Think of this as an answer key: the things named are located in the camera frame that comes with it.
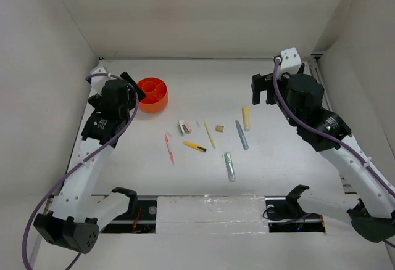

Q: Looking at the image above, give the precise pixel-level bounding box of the pink highlighter pen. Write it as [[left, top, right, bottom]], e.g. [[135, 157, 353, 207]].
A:
[[165, 134, 175, 165]]

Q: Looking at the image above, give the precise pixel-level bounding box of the yellow highlighter pen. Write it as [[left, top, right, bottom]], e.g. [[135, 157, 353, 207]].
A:
[[204, 120, 216, 149]]

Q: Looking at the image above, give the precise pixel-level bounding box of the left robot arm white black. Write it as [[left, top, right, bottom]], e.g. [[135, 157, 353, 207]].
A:
[[33, 72, 146, 254]]

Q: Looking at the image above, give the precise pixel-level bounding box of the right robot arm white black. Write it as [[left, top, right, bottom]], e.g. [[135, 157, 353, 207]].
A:
[[251, 72, 394, 243]]

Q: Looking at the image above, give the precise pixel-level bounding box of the orange round divided container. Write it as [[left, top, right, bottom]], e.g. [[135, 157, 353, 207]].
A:
[[138, 77, 168, 114]]

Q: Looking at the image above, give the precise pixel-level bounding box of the yellow capped marker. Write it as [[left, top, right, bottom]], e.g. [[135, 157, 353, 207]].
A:
[[242, 106, 251, 131]]

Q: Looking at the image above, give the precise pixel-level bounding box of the pink white mini stapler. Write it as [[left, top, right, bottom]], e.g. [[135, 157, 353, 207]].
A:
[[178, 120, 192, 136]]

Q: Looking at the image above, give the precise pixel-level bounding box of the blue pen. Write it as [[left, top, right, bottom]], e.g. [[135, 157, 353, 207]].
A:
[[235, 120, 249, 150]]

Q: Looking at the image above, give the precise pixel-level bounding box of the small tan eraser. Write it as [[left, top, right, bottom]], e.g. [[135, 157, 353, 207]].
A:
[[216, 125, 224, 133]]

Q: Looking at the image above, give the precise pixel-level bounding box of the yellow utility knife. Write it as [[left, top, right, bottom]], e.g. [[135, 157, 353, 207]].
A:
[[183, 141, 207, 152]]

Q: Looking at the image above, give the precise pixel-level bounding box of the green capped marker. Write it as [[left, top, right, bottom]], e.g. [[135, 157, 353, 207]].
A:
[[224, 152, 236, 182]]

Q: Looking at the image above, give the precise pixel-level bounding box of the white foam block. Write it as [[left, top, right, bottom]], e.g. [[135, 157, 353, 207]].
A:
[[156, 195, 268, 235]]

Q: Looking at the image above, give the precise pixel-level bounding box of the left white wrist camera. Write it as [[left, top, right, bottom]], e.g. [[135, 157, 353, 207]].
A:
[[89, 65, 110, 94]]

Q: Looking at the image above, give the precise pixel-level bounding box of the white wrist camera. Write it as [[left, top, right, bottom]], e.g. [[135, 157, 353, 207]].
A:
[[274, 47, 302, 78], [89, 65, 110, 94]]

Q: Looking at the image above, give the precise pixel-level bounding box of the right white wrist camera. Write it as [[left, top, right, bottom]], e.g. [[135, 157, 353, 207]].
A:
[[274, 47, 302, 78]]

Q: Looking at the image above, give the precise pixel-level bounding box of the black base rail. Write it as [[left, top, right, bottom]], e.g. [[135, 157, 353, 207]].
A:
[[101, 196, 158, 234]]

